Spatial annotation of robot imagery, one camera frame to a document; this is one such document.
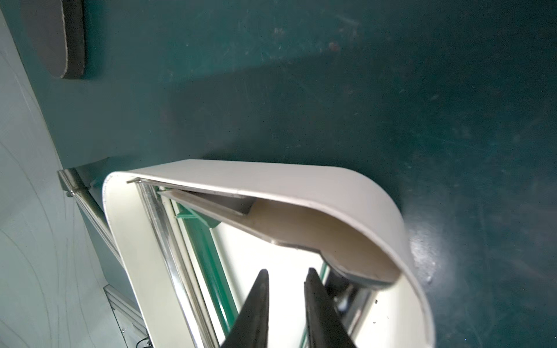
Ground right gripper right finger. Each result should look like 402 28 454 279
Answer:
304 268 355 348

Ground green table mat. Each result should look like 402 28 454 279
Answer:
1 1 556 347

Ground bronze scroll jewelry stand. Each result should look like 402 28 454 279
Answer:
20 0 86 79

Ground white plastic storage tray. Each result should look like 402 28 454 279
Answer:
102 159 436 347

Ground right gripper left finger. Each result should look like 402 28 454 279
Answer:
221 269 270 348

